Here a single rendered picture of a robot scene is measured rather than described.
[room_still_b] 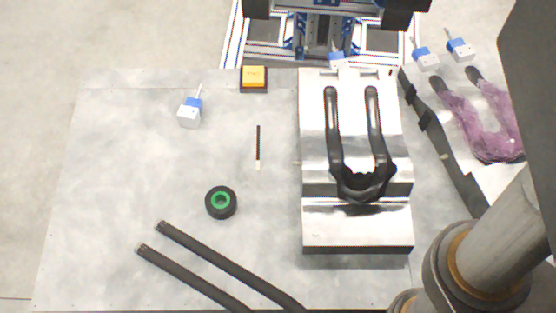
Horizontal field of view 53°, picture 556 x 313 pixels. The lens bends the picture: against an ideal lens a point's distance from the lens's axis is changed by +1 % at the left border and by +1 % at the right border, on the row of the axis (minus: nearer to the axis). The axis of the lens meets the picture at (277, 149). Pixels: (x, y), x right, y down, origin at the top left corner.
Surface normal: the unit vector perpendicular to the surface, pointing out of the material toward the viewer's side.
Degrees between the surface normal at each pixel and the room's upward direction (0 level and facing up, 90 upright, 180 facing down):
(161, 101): 0
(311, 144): 28
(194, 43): 0
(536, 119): 90
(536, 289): 0
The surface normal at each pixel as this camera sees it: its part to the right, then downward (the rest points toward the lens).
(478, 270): -0.75, 0.57
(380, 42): 0.00, -0.50
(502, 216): -0.99, 0.13
